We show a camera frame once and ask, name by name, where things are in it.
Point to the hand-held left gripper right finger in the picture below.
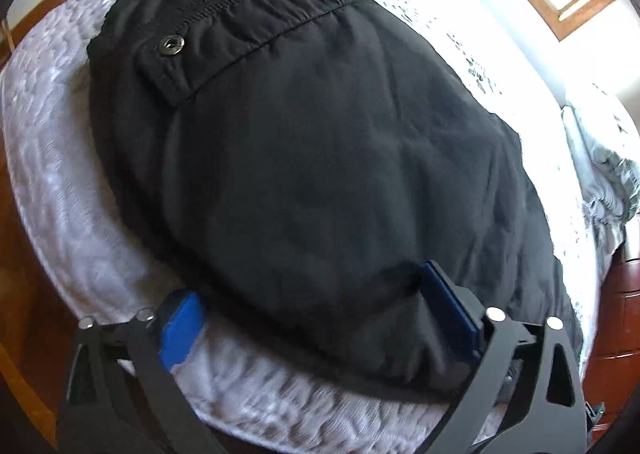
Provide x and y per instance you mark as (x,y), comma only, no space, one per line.
(452,311)

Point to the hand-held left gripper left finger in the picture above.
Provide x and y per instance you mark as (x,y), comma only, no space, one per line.
(181,329)

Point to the red wooden nightstand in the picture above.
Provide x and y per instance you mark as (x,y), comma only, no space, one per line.
(617,319)

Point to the crumpled white-grey pillow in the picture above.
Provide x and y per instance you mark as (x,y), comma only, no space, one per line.
(607,154)

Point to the black pants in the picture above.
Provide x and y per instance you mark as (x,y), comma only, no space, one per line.
(310,174)

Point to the white quilted bed cover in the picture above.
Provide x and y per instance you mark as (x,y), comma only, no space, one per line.
(70,214)

